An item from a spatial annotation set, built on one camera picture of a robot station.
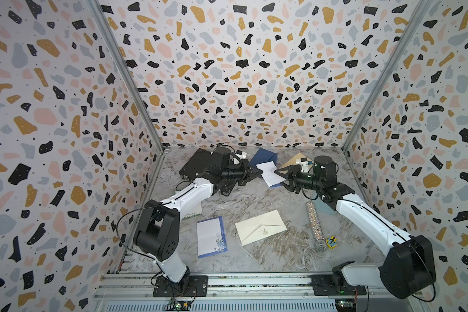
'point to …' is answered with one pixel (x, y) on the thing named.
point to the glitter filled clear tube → (320, 243)
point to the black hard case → (196, 165)
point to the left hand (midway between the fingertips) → (265, 172)
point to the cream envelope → (260, 227)
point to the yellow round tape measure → (331, 242)
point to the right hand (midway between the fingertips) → (275, 175)
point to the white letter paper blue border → (210, 236)
